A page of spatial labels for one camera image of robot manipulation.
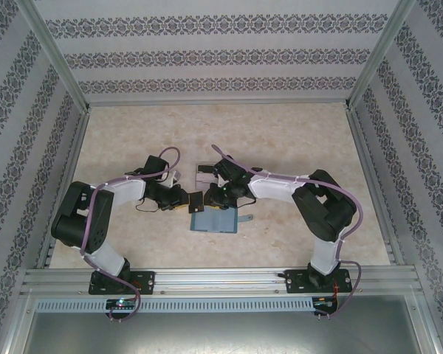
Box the clear plastic card stand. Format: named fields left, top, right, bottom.
left=193, top=161, right=222, bottom=190

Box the teal card holder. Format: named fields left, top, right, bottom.
left=189, top=206, right=253, bottom=234

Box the grey metal panel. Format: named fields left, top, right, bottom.
left=20, top=311, right=435, bottom=354

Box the aluminium mounting rail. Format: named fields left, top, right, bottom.
left=20, top=265, right=418, bottom=296

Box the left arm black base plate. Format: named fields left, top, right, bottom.
left=88, top=270, right=157, bottom=296

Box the aluminium back rail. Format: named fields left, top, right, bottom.
left=84, top=98, right=351, bottom=108

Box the slotted grey cable duct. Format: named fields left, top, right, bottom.
left=35, top=297, right=315, bottom=313

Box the aluminium side rail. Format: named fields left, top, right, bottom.
left=35, top=108, right=92, bottom=269
left=345, top=106, right=407, bottom=266

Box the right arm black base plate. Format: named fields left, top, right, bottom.
left=284, top=268, right=354, bottom=295

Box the aluminium frame post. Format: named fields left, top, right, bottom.
left=14, top=0, right=93, bottom=114
left=343, top=0, right=418, bottom=111

